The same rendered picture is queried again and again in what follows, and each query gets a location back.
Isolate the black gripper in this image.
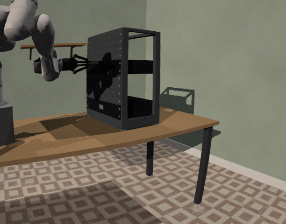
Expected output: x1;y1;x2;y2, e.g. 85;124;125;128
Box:
61;54;98;74

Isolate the black server rack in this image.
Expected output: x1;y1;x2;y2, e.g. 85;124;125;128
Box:
86;27;160;131

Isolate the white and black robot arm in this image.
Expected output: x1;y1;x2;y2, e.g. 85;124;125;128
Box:
0;0;63;82

